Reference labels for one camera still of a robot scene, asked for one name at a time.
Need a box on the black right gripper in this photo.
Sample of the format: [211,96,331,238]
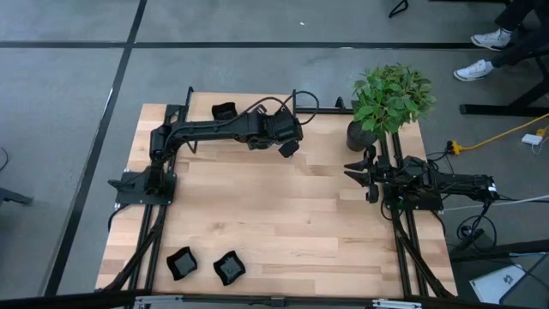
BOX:
[343,144,393,205]

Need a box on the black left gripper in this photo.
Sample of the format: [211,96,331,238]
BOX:
[247,106,304,151]

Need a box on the small square black plate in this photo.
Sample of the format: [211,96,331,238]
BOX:
[277,139,301,160]

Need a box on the wavy square black plate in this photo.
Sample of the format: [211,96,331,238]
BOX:
[211,101,238,122]
[213,250,247,287]
[166,245,199,282]

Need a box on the black plant pot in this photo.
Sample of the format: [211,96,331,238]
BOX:
[346,118,381,153]

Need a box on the green leafy plant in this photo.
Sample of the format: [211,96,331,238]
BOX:
[351,63,438,143]

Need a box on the person's shoe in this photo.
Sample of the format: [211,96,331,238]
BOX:
[452,58,495,83]
[470,27,512,52]

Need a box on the black desk bar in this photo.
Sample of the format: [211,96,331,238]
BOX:
[448,239,549,264]

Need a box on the black metal stand leg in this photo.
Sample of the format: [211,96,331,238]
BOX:
[388,0,410,20]

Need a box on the white box with logo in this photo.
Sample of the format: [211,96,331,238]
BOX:
[468,264,527,305]

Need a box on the person's leg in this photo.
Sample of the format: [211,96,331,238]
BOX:
[495,0,536,32]
[491,25,549,69]

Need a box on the black chair base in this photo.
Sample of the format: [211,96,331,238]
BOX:
[0,187,34,207]

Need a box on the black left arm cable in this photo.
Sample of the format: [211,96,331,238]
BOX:
[239,89,321,127]

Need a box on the black aluminium frame rail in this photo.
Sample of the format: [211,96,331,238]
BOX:
[392,133,430,298]
[145,105,190,294]
[0,290,549,309]
[378,136,411,298]
[295,96,358,115]
[128,104,179,294]

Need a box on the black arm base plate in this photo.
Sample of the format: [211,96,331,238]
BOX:
[383,188,445,213]
[114,170,178,207]

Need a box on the wooden shelf with black frame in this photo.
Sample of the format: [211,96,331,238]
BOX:
[179,86,298,156]

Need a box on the black diagonal frame brace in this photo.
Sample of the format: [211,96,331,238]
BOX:
[100,208,168,293]
[392,218,456,298]

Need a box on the grey metal bracket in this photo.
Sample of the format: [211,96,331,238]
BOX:
[133,294,184,306]
[371,299,424,309]

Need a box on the white cable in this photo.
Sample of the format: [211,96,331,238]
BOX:
[443,195,549,212]

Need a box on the black desk base frame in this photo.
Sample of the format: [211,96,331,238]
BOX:
[459,0,549,118]

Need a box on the yellow cable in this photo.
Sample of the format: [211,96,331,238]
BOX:
[449,112,549,156]

